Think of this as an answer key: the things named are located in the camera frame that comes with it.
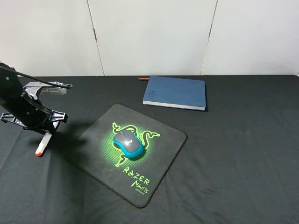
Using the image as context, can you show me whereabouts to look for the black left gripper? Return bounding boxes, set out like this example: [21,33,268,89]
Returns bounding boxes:
[0,92,68,135]

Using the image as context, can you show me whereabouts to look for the white marker pen orange caps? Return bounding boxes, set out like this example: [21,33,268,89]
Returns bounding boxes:
[35,133,52,156]

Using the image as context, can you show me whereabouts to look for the grey and teal computer mouse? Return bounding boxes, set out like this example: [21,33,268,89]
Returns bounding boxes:
[113,130,144,158]

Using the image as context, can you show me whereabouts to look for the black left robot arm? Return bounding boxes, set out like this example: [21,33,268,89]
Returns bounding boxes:
[0,63,72,134]

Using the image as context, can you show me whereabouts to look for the black Razer mouse pad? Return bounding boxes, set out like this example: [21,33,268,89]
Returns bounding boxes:
[62,104,187,208]

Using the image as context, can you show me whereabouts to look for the small red-brown pen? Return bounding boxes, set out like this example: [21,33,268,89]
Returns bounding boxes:
[138,77,150,81]

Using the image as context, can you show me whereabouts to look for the blue hardcover notebook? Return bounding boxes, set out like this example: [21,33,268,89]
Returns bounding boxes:
[142,76,206,111]

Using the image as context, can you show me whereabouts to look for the black tablecloth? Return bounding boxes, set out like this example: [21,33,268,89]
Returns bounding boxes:
[0,75,299,224]

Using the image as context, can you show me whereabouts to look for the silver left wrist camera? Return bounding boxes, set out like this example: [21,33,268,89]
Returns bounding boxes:
[24,82,67,100]

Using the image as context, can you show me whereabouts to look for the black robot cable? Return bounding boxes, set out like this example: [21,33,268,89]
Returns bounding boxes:
[0,65,73,89]

